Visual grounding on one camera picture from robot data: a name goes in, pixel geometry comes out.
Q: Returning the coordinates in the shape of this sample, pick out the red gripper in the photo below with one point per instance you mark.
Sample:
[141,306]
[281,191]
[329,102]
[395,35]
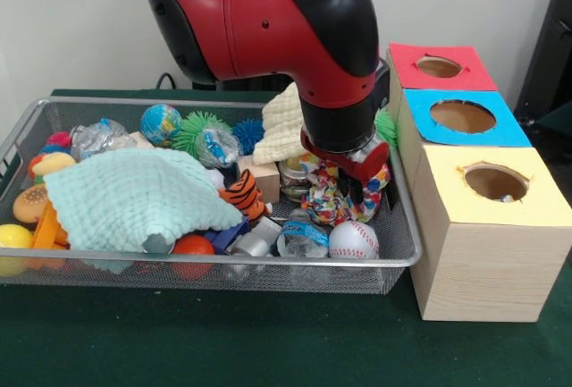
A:
[362,168]

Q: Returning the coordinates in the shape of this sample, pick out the colourful polka dot cloth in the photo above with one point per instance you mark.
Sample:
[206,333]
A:
[507,199]
[326,204]

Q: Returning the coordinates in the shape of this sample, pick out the pale yellow waffle cloth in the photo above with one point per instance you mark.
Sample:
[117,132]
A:
[281,132]

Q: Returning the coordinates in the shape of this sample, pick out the mint green waffle cloth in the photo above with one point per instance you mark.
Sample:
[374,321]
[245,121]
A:
[134,199]

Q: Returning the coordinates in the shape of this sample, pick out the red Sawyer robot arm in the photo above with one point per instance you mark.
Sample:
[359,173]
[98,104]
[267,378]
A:
[268,29]

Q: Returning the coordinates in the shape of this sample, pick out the shallow mesh bin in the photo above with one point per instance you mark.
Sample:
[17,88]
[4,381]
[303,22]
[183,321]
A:
[268,277]

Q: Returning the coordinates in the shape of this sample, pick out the wooden box with three holes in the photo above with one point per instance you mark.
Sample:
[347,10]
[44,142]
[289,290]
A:
[491,271]

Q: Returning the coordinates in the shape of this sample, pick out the white baseball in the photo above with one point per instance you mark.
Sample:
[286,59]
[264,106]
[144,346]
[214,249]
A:
[354,239]

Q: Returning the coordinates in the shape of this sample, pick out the crushed clear water bottle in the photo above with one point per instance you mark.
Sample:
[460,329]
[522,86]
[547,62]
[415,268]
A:
[304,235]

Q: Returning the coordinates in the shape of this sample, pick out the green spiky rubber ball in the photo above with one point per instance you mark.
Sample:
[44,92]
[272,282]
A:
[386,125]
[192,130]

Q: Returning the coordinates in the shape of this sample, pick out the orange tiger plush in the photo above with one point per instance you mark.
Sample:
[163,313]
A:
[246,192]

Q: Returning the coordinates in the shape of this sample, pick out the red ball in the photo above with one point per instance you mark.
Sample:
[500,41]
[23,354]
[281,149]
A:
[194,246]

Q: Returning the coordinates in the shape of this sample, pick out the dark green table cloth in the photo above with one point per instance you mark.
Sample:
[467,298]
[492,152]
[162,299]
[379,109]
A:
[223,342]
[558,130]

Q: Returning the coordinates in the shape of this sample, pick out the globe print ball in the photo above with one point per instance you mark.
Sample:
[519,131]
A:
[161,123]

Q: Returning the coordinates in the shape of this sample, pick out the yellow ball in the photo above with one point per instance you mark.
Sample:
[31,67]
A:
[15,237]

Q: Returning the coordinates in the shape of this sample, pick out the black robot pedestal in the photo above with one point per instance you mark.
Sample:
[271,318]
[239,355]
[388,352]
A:
[250,84]

